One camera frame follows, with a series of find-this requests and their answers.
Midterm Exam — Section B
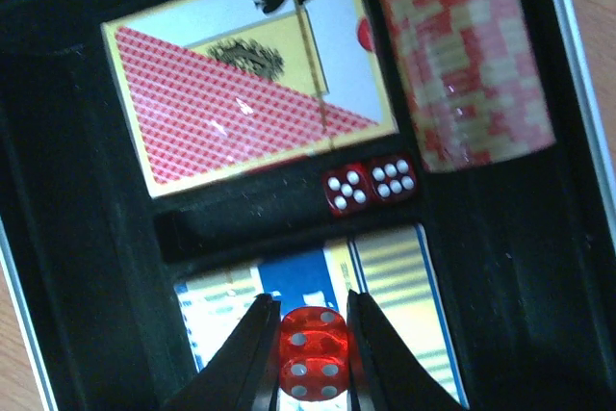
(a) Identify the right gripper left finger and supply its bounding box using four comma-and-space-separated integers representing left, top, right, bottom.
163, 294, 281, 411

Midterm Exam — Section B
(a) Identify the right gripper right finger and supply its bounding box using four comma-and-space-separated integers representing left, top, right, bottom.
346, 291, 463, 411

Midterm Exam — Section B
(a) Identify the red die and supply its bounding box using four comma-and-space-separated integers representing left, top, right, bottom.
367, 153, 418, 204
278, 306, 350, 402
321, 163, 372, 217

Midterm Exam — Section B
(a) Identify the blue gold card deck box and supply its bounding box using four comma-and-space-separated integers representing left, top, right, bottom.
174, 225, 469, 406

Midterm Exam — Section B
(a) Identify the aluminium poker case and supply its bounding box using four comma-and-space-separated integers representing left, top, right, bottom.
1, 0, 615, 410

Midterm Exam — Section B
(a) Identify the red card deck box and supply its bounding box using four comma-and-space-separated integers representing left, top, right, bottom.
101, 0, 398, 197

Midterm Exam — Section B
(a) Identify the brown poker chip stack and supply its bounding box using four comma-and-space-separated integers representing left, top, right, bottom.
379, 0, 555, 173

